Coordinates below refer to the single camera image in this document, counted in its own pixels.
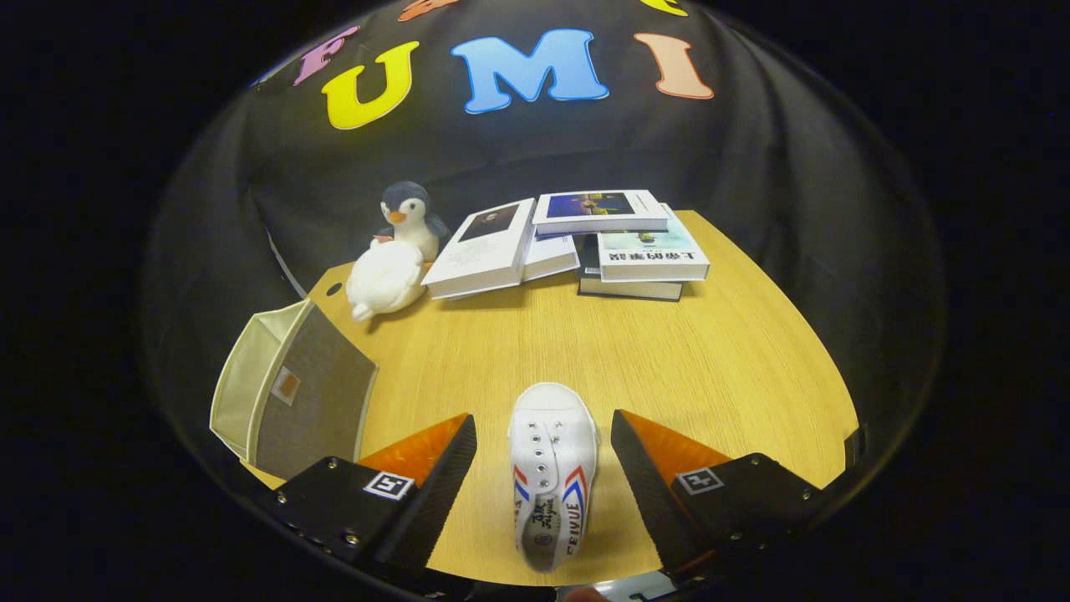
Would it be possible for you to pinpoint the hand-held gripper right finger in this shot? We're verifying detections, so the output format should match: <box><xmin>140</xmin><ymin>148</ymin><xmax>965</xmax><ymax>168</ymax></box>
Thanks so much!
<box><xmin>610</xmin><ymin>409</ymin><xmax>824</xmax><ymax>578</ymax></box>

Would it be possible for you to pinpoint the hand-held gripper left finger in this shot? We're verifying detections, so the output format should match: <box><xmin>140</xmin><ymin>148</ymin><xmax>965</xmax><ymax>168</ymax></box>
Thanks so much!
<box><xmin>255</xmin><ymin>413</ymin><xmax>478</xmax><ymax>578</ymax></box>

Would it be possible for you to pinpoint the white canvas shoe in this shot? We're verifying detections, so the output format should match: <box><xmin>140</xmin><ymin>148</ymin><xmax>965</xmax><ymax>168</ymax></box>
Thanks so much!
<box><xmin>507</xmin><ymin>382</ymin><xmax>601</xmax><ymax>574</ymax></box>

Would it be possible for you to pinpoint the grey fabric storage box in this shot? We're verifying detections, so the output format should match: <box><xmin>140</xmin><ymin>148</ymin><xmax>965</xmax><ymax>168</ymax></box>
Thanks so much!
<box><xmin>209</xmin><ymin>298</ymin><xmax>380</xmax><ymax>481</ymax></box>

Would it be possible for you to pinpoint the dark grey book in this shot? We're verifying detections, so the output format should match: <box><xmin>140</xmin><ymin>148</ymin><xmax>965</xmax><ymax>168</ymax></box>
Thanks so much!
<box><xmin>575</xmin><ymin>234</ymin><xmax>685</xmax><ymax>302</ymax></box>

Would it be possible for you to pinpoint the white plush toy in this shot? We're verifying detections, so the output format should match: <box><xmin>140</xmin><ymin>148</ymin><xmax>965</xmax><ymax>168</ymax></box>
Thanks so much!
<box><xmin>345</xmin><ymin>241</ymin><xmax>429</xmax><ymax>323</ymax></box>

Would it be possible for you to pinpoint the book with teal cover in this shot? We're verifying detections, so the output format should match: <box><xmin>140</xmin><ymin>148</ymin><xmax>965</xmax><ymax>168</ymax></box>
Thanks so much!
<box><xmin>597</xmin><ymin>203</ymin><xmax>711</xmax><ymax>283</ymax></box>

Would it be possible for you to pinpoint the plain white book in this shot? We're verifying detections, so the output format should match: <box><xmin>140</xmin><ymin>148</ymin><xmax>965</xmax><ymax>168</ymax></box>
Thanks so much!
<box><xmin>522</xmin><ymin>234</ymin><xmax>580</xmax><ymax>283</ymax></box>

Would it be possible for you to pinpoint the white book with dark portrait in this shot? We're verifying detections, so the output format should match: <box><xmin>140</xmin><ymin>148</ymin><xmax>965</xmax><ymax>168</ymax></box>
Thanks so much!
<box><xmin>420</xmin><ymin>197</ymin><xmax>538</xmax><ymax>300</ymax></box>

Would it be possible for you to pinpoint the book with blue cover picture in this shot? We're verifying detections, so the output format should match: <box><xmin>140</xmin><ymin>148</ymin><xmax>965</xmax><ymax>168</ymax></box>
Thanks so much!
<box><xmin>532</xmin><ymin>189</ymin><xmax>670</xmax><ymax>237</ymax></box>

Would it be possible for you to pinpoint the penguin plush toy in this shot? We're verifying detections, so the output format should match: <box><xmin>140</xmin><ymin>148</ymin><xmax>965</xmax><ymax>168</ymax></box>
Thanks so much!
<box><xmin>372</xmin><ymin>181</ymin><xmax>452</xmax><ymax>262</ymax></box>

